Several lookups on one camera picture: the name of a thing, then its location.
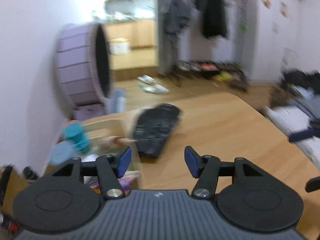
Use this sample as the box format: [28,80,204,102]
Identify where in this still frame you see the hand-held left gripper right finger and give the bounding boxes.
[184,145,269,200]

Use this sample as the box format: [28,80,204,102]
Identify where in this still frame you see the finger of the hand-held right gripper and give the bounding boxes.
[305,176,320,193]
[287,120,320,142]

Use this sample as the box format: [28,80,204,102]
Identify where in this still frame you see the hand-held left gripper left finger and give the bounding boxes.
[51,146,132,200]

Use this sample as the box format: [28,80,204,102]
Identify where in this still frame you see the purple snack packet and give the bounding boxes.
[89,171,139,195]

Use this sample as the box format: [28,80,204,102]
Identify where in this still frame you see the patterned paper cone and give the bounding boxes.
[100,135,138,147]

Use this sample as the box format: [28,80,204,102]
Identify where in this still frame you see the cream plastic container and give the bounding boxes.
[46,116,144,198]

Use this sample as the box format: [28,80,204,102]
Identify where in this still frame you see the black plastic bag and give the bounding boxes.
[132,103,181,158]

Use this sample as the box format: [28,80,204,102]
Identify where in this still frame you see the teal plastic bottle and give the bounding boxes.
[61,123,90,155]

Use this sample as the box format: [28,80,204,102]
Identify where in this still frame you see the white printed cloth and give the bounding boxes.
[265,106,320,165]

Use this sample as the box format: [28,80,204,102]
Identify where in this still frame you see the dark cloth pile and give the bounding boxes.
[282,69,320,98]

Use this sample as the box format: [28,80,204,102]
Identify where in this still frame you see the yellow duck toy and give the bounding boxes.
[214,70,232,82]

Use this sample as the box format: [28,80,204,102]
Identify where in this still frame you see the row of shoes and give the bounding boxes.
[176,60,244,80]

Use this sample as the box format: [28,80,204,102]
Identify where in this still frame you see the grey curtain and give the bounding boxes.
[157,0,180,77]

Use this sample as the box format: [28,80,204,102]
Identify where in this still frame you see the purple cat exercise wheel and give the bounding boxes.
[54,22,125,120]

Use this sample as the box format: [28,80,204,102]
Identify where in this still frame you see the metal clothes rack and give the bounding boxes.
[172,0,250,88]

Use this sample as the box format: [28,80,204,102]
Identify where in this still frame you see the cardboard box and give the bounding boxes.
[0,165,32,218]

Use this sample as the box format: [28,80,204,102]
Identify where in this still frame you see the white foam box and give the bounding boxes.
[109,38,130,55]

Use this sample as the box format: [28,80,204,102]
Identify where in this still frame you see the wooden kitchen base cabinets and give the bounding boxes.
[106,19,157,49]

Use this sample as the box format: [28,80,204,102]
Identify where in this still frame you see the grey hanging clothes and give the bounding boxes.
[163,0,193,40]

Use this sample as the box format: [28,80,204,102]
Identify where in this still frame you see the black hanging coat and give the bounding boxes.
[202,0,228,39]

